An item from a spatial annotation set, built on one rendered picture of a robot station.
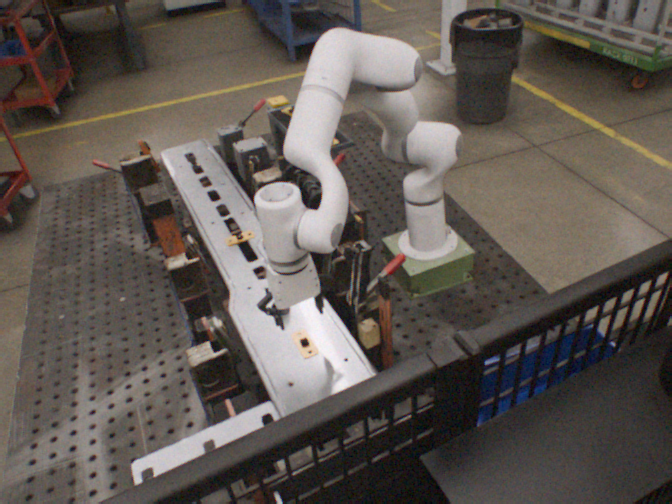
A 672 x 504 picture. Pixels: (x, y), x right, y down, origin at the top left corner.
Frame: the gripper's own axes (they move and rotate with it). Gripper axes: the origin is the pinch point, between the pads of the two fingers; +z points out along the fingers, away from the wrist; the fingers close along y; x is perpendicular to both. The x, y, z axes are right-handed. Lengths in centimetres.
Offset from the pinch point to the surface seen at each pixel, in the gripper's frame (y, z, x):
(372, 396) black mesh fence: 11, -46, 56
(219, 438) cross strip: 24.5, 8.6, 14.1
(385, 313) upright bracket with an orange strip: -14.8, -2.8, 11.5
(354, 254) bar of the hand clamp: -13.9, -11.3, 0.6
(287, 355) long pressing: 4.9, 8.9, 1.4
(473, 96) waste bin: -223, 91, -225
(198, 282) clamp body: 15.7, 12.3, -37.7
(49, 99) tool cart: 61, 91, -441
